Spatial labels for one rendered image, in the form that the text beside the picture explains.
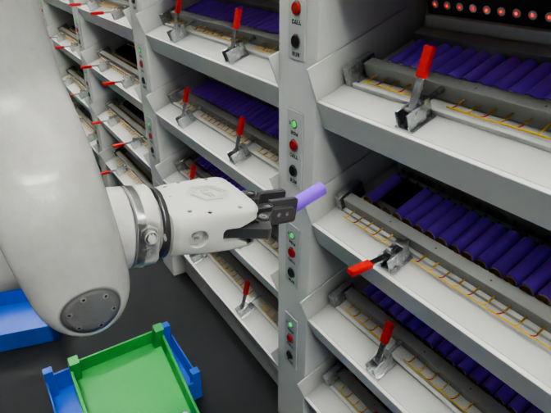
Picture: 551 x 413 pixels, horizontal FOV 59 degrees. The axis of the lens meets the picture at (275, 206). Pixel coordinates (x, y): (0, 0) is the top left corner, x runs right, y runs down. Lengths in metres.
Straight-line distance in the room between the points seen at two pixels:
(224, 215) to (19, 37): 0.24
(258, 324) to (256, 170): 0.39
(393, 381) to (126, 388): 0.60
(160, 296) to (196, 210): 1.04
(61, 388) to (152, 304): 0.34
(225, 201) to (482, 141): 0.28
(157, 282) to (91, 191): 1.22
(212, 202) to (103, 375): 0.72
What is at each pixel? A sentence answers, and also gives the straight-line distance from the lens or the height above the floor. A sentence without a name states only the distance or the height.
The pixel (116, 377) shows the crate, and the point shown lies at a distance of 1.17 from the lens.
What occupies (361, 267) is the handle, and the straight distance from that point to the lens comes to 0.64.
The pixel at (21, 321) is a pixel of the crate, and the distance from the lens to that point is 1.56.
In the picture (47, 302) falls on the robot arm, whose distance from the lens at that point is 0.41.
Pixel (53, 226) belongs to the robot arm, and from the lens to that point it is 0.37.
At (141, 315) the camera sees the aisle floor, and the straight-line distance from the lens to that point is 1.47.
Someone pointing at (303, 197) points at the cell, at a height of 0.65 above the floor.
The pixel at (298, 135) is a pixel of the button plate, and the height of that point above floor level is 0.67.
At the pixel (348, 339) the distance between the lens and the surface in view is 0.85.
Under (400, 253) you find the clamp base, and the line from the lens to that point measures 0.67.
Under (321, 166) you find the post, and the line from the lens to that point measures 0.74.
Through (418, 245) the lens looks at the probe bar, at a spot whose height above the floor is 0.57.
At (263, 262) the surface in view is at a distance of 1.02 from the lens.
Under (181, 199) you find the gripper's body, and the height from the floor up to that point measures 0.69.
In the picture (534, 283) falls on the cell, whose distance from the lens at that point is 0.63.
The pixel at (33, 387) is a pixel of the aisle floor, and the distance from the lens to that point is 1.36.
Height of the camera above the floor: 0.93
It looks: 28 degrees down
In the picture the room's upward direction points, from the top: straight up
